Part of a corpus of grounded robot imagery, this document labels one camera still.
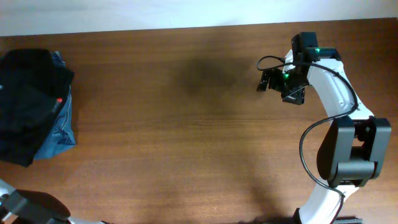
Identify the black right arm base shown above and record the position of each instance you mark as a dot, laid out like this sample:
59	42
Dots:
300	219

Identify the dark green t-shirt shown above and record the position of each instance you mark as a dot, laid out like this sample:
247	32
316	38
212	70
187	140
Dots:
27	116

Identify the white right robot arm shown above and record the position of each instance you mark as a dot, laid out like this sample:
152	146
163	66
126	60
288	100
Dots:
353	150

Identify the folded blue jeans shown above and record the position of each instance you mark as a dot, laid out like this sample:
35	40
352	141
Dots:
53	133

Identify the black folded garment with logo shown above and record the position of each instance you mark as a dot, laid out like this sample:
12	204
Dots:
40	69

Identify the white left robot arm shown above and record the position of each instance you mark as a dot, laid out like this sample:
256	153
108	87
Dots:
34	207

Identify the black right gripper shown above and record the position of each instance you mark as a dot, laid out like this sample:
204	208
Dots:
277	82

